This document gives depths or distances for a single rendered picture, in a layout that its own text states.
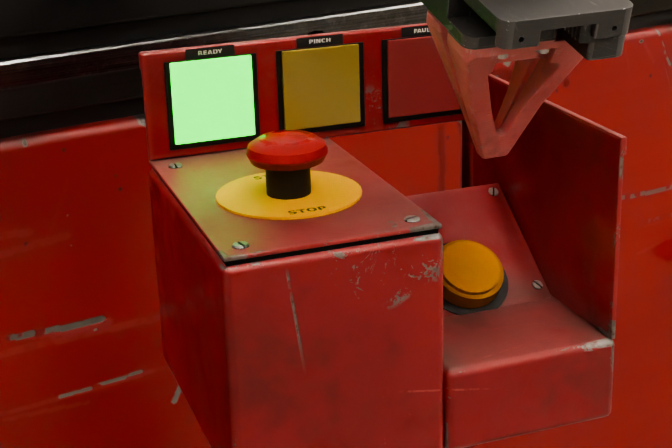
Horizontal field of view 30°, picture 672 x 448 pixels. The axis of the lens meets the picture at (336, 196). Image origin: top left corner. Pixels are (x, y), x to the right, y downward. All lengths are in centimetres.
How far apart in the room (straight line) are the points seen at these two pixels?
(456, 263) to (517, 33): 17
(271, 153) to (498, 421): 17
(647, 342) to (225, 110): 59
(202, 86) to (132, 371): 27
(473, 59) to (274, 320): 15
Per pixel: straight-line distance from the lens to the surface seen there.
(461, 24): 57
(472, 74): 58
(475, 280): 66
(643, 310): 115
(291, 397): 58
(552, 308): 67
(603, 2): 56
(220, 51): 68
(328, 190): 62
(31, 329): 84
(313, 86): 70
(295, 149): 59
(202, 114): 68
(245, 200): 61
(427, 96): 72
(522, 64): 62
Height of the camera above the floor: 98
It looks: 19 degrees down
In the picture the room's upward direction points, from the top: 2 degrees counter-clockwise
